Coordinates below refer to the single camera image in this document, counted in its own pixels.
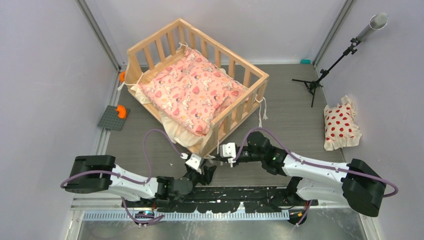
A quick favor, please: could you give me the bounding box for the wooden slatted pet bed frame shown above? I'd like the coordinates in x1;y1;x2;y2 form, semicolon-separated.
123;19;269;157

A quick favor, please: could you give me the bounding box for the pink unicorn print cushion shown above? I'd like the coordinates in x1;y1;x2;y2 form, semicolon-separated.
117;42;269;160

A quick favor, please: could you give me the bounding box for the white strawberry print pillow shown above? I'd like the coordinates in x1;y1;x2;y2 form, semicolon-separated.
323;95;362;151

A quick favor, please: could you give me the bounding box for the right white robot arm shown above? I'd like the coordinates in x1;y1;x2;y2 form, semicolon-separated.
219;131;387;217

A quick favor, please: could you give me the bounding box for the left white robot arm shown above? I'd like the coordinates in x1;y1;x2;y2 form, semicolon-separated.
60;153;217;207

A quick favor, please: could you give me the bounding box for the orange arch toy block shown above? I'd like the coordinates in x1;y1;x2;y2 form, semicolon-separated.
115;105;128;119

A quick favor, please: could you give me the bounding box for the grey building block plate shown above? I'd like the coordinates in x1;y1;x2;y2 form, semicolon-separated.
97;105;131;131

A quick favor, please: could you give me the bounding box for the small teal block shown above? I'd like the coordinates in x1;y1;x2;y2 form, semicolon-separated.
300;59;312;64

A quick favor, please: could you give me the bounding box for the orange and green toy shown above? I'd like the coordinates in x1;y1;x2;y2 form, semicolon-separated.
119;71;126;83

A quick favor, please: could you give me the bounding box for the microphone on black stand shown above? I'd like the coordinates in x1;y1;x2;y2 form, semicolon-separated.
292;12;389;108

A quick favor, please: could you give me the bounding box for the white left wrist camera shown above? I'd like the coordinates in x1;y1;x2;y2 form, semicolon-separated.
185;153;204;174

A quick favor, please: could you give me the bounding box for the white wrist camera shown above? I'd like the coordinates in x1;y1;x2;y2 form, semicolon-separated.
219;142;237;168
185;153;204;174

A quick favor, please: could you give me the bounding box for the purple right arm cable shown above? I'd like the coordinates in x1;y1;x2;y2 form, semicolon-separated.
231;127;400;227

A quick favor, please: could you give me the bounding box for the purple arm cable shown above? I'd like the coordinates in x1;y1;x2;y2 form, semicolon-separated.
231;127;400;227
60;128;188;227

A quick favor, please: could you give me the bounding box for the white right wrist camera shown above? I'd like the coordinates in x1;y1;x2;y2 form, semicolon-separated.
219;142;237;168

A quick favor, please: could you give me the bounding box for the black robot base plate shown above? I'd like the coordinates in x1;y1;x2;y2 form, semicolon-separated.
125;186;308;214

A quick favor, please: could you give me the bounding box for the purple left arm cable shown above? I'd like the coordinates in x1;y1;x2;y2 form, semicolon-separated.
60;128;188;227

